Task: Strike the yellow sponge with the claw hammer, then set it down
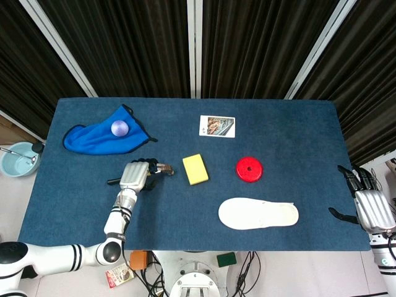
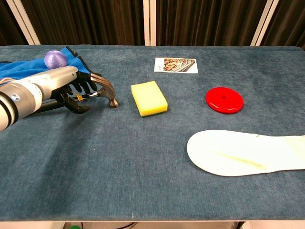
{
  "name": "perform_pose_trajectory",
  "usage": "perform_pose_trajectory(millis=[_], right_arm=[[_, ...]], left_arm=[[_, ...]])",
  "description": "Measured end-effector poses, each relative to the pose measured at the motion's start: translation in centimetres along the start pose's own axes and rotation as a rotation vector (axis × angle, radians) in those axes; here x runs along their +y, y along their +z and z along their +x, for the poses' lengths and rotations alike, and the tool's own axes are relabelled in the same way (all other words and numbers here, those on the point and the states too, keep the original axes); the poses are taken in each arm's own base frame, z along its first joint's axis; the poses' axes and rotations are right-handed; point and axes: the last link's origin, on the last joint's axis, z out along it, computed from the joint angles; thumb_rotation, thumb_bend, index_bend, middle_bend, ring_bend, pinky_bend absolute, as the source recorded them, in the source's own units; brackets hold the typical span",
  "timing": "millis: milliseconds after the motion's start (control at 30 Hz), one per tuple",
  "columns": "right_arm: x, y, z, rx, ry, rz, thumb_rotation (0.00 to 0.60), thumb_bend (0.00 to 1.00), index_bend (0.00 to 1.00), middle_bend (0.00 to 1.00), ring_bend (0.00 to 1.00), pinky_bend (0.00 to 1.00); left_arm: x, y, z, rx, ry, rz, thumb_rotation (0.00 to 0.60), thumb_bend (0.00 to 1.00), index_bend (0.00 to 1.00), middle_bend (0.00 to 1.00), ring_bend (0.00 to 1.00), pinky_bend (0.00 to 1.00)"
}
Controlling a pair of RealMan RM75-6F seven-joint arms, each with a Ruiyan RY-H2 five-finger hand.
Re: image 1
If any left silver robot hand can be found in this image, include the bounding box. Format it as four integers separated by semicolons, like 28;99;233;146
118;158;167;192

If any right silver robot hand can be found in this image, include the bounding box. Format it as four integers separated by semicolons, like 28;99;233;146
328;165;396;233

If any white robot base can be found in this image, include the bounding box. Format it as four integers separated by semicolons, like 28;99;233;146
151;250;248;297

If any yellow sponge green underside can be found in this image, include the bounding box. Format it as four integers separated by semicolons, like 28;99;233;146
182;153;210;186

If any purple ball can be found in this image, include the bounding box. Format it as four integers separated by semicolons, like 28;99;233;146
110;119;129;137

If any blue fleece cloth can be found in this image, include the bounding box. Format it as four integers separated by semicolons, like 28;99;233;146
62;104;158;156

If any blue table mat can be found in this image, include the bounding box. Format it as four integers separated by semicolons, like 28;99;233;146
17;97;372;252

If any orange box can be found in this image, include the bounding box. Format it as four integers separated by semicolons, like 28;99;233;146
129;251;149;271

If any printed picture card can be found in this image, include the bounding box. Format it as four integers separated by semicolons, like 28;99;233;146
199;114;236;138

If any printed snack packet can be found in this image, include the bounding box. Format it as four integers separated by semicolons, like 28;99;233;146
105;262;136;290

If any white shoe insole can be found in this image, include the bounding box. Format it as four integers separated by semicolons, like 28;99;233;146
218;197;300;231

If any metal ladle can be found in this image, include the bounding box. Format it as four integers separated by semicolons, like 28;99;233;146
0;147;38;164

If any red plastic disc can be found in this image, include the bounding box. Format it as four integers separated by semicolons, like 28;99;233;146
236;157;264;183

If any light blue plastic basin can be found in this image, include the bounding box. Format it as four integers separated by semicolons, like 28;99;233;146
0;142;41;178

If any green block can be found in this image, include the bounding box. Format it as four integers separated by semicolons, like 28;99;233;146
217;251;237;268

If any white partition post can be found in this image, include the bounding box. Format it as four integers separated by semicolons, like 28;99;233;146
187;0;204;100
19;0;99;98
283;0;357;100

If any black cable bundle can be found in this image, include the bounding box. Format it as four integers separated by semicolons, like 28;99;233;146
235;251;264;297

